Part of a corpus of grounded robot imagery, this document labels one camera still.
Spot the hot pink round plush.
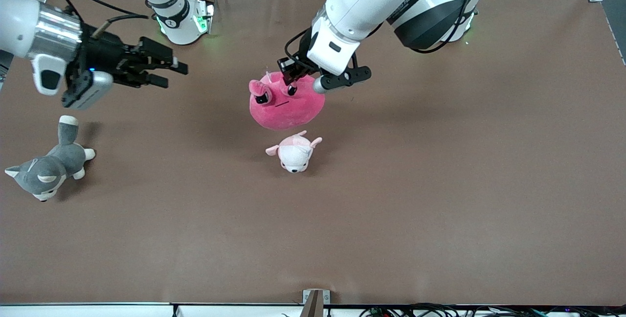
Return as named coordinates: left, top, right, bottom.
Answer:
left=248, top=71, right=326, bottom=131

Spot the pale pink white plush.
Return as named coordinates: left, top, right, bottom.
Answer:
left=266, top=130, right=323, bottom=174

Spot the grey white husky plush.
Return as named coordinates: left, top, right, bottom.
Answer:
left=5, top=115, right=96, bottom=203

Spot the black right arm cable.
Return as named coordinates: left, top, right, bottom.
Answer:
left=43, top=0, right=150, bottom=39

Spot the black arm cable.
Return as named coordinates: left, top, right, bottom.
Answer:
left=411, top=0, right=492, bottom=54
left=43, top=0, right=150, bottom=39

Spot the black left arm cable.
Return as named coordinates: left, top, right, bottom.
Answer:
left=411, top=0, right=492, bottom=54

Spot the metal table edge bracket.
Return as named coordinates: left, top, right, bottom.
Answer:
left=302, top=289, right=331, bottom=317

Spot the black floor cable bundle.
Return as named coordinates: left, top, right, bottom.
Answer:
left=359, top=302, right=626, bottom=317

